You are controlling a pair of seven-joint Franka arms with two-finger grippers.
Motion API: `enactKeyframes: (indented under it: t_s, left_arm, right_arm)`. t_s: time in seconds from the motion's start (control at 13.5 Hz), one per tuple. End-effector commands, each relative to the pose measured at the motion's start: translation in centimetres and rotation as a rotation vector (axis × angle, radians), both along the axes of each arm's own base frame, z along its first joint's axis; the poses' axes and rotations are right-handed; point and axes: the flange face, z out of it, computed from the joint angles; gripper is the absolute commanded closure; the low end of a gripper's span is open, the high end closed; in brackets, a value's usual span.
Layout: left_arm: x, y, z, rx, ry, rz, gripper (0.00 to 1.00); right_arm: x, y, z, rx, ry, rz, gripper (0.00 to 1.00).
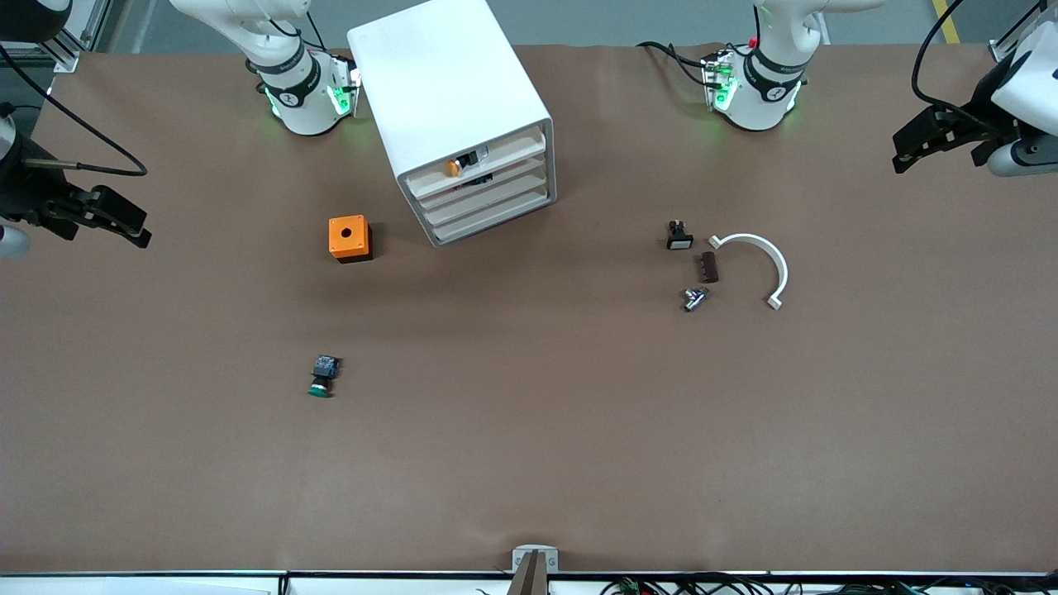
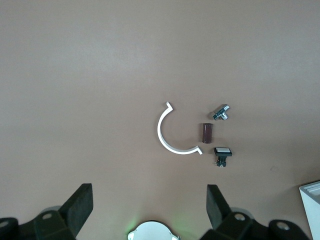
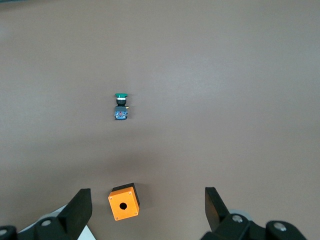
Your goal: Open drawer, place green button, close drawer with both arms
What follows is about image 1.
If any white plastic drawer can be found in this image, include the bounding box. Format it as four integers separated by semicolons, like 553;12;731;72
416;155;550;214
407;132;548;198

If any white table edge rail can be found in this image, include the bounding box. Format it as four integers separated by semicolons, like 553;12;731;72
0;570;1058;595

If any brown table cover sheet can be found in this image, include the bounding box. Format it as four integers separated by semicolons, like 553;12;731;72
0;41;1058;575

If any orange push button switch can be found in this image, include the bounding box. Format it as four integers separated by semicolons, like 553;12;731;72
445;147;490;178

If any aluminium profile frame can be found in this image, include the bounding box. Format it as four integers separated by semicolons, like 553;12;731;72
50;0;112;74
990;0;1044;64

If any white curved plastic bracket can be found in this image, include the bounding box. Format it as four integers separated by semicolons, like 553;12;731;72
708;233;789;312

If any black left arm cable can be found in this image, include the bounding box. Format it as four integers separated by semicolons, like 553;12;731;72
911;0;1044;125

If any black base power cable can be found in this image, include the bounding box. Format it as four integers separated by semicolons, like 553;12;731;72
636;40;713;88

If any orange button enclosure box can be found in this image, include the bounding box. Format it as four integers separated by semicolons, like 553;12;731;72
328;215;374;264

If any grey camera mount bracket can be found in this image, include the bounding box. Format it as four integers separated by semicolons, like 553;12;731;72
511;544;560;595

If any green push button switch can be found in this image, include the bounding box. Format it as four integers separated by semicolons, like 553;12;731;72
307;355;341;399

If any white drawer cabinet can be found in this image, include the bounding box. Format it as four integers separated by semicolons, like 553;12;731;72
346;0;559;249

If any bundle of black cables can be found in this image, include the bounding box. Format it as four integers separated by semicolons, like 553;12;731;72
603;574;1058;595

